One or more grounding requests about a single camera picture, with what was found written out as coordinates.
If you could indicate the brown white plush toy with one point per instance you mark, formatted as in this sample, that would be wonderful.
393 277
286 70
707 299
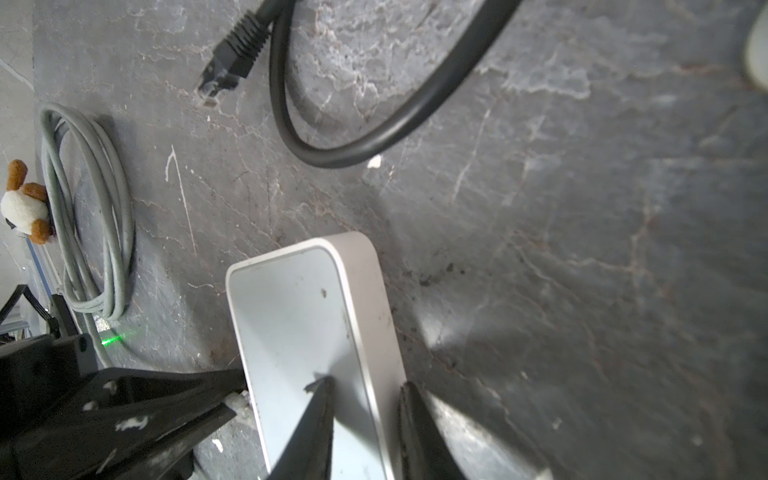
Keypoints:
25 205

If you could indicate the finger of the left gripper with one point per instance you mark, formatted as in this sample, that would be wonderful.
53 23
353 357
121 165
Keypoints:
127 424

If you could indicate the white network switch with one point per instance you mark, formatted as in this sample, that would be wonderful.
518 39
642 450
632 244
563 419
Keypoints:
755 55
315 309

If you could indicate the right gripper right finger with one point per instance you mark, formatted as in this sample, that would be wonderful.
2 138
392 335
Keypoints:
424 452

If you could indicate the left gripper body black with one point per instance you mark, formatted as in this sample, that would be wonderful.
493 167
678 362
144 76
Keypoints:
37 372

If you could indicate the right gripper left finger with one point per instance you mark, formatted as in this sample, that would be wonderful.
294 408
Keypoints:
308 454

